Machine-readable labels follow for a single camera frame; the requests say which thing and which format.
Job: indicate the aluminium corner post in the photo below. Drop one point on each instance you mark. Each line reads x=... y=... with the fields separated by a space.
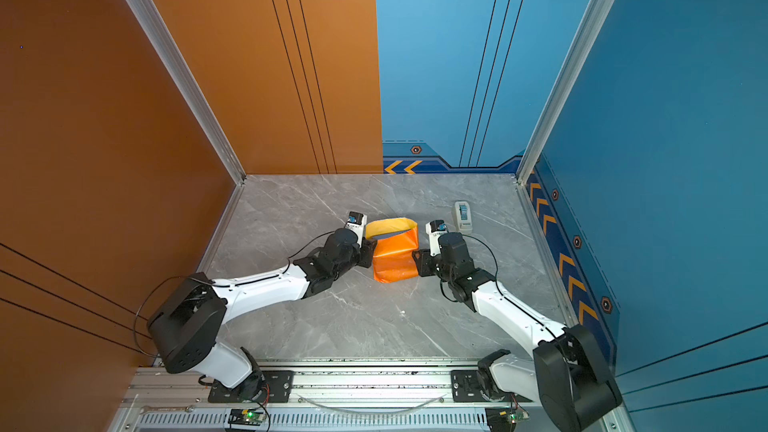
x=166 y=48
x=586 y=34

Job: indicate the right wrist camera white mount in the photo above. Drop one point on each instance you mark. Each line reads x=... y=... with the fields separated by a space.
x=450 y=246

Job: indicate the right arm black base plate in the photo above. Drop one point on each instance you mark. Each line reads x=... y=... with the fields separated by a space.
x=470 y=385

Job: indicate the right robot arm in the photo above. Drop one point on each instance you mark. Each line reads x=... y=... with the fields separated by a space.
x=566 y=371

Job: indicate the green circuit board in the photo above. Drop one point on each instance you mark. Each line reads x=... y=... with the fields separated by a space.
x=501 y=420
x=248 y=419

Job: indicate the white tape dispenser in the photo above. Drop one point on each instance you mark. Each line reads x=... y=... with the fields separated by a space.
x=463 y=217

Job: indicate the left green circuit board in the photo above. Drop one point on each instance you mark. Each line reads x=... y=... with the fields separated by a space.
x=248 y=419

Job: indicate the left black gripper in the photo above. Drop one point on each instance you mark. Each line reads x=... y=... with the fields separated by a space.
x=367 y=247

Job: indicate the right green circuit board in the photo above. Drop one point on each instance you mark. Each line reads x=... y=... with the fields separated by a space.
x=501 y=420

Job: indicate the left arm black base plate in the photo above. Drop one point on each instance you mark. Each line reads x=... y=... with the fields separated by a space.
x=265 y=387

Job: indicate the yellow orange wrapping paper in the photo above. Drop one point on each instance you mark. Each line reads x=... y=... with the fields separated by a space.
x=396 y=240

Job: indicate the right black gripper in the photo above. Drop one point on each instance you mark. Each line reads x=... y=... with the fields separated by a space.
x=422 y=265

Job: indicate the aluminium front rail frame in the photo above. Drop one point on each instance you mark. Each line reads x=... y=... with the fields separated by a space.
x=327 y=395

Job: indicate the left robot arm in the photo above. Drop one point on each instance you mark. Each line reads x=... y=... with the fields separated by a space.
x=186 y=326

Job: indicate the left aluminium corner post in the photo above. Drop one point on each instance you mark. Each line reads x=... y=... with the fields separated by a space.
x=166 y=48

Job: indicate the right aluminium corner post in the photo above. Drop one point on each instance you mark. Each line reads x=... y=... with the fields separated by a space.
x=586 y=34

